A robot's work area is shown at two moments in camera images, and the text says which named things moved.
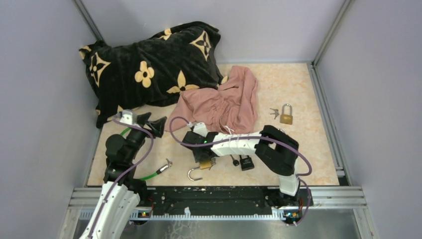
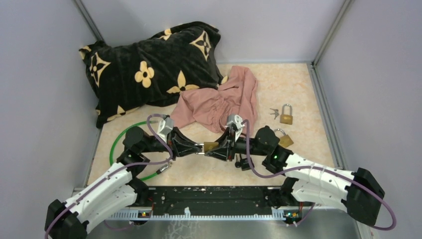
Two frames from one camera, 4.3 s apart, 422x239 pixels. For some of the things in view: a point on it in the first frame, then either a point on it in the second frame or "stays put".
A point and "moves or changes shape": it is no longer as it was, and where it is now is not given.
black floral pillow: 153,69 stays put
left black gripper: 158,125 -> 180,145
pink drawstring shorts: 231,107 stays put
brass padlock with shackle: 204,165 moves or changes shape
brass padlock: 286,119 stays put
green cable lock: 168,164 stays put
